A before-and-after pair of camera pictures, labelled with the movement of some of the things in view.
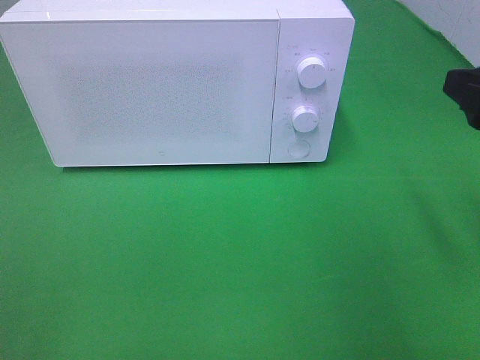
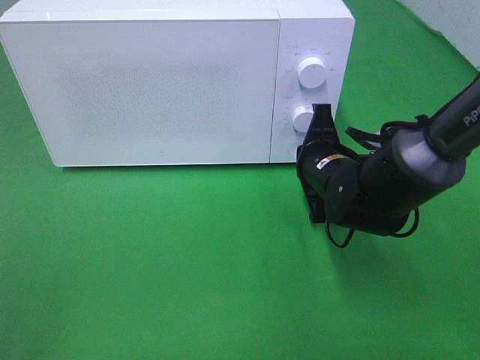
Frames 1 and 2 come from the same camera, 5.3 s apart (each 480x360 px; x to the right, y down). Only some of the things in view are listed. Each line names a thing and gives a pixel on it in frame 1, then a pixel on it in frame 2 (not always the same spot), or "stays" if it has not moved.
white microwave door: [145, 93] stays
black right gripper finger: [463, 87] → [329, 172]
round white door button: [299, 148] stays
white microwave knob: [305, 118] stays
